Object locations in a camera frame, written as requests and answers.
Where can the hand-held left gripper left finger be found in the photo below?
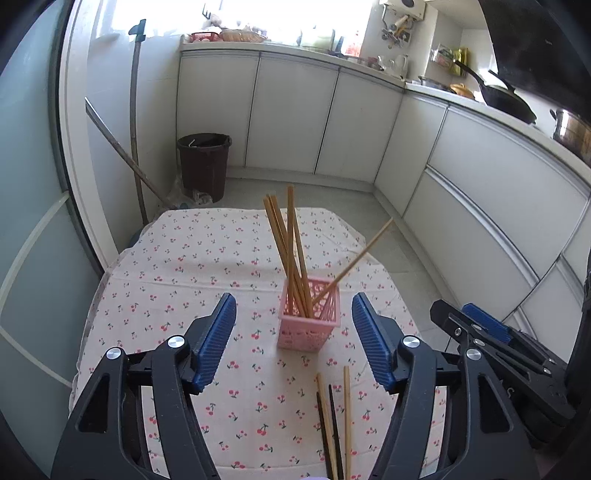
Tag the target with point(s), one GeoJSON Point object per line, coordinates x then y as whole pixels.
{"type": "Point", "coordinates": [212, 341]}

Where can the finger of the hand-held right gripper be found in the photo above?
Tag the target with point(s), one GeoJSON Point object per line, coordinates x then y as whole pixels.
{"type": "Point", "coordinates": [450, 318]}
{"type": "Point", "coordinates": [487, 323]}

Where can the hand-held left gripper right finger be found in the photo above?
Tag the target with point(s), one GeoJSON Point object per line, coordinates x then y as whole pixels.
{"type": "Point", "coordinates": [374, 341]}

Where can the pink perforated plastic basket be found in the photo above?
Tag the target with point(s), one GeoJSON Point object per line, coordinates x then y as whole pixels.
{"type": "Point", "coordinates": [300, 334]}

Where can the wooden chopstick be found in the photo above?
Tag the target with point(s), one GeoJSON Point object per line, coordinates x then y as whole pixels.
{"type": "Point", "coordinates": [328, 429]}
{"type": "Point", "coordinates": [290, 203]}
{"type": "Point", "coordinates": [271, 217]}
{"type": "Point", "coordinates": [346, 415]}
{"type": "Point", "coordinates": [360, 253]}
{"type": "Point", "coordinates": [279, 217]}

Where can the cherry print tablecloth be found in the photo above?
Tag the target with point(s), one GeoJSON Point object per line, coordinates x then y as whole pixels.
{"type": "Point", "coordinates": [184, 277]}

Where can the white kitchen cabinets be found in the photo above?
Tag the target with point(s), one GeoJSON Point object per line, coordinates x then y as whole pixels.
{"type": "Point", "coordinates": [485, 184]}

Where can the clear plastic bag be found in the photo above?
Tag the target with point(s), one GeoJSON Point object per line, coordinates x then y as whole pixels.
{"type": "Point", "coordinates": [191, 196]}

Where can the dark brown trash bin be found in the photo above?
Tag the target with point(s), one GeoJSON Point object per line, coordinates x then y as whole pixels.
{"type": "Point", "coordinates": [203, 170]}

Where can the steel stock pot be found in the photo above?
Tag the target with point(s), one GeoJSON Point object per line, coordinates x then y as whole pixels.
{"type": "Point", "coordinates": [575, 134]}

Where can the black wok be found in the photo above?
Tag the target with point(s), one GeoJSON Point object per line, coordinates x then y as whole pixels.
{"type": "Point", "coordinates": [505, 101]}

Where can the frosted glass sliding door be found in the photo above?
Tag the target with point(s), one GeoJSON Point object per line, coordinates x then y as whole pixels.
{"type": "Point", "coordinates": [32, 207]}

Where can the small yellow pot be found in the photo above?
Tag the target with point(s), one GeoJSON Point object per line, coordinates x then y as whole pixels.
{"type": "Point", "coordinates": [461, 90]}

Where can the shallow metal pan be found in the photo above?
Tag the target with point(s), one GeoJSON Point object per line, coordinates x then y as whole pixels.
{"type": "Point", "coordinates": [434, 82]}

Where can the upright mop pole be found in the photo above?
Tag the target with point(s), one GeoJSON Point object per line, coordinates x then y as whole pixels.
{"type": "Point", "coordinates": [135, 115]}

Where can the black range hood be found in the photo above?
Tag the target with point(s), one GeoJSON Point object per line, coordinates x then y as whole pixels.
{"type": "Point", "coordinates": [545, 41]}

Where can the water heater pipes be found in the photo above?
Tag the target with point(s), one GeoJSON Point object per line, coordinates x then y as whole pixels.
{"type": "Point", "coordinates": [396, 30]}

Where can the red plastic basket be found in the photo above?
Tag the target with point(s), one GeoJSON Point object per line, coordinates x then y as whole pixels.
{"type": "Point", "coordinates": [205, 37]}

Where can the woven bread basket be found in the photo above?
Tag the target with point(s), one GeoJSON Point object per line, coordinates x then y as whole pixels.
{"type": "Point", "coordinates": [242, 36]}

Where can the white water heater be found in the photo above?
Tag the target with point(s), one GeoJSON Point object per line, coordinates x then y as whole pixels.
{"type": "Point", "coordinates": [401, 7]}

